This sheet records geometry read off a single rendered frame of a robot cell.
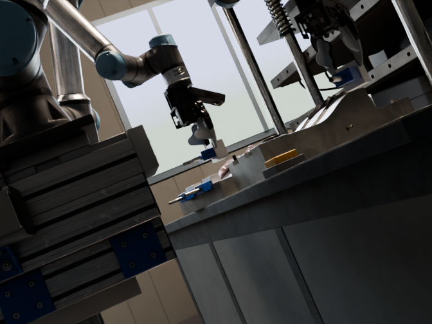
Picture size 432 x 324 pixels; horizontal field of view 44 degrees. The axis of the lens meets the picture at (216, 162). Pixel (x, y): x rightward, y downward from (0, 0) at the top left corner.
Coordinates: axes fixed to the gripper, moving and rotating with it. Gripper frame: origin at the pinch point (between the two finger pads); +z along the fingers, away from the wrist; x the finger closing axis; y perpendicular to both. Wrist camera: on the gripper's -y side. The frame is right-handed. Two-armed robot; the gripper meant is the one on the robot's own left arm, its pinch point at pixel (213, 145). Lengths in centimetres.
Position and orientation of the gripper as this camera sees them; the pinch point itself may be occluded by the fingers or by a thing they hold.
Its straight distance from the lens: 155.3
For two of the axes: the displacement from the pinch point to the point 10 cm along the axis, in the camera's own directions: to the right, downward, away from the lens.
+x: 3.2, -2.1, -9.2
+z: 3.9, 9.2, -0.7
